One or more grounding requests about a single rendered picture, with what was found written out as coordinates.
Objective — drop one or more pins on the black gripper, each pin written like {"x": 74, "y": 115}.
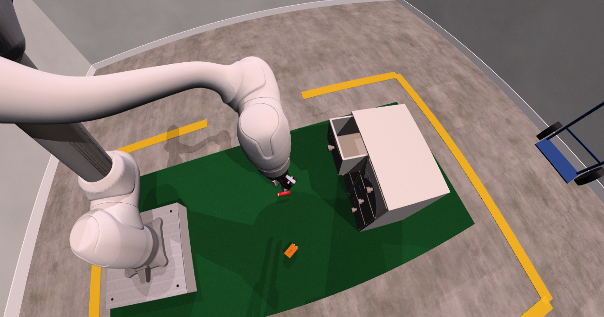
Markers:
{"x": 285, "y": 180}

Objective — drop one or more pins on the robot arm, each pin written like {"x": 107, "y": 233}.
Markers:
{"x": 50, "y": 109}

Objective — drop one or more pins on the small grey chest of drawers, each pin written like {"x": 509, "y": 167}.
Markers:
{"x": 406, "y": 171}

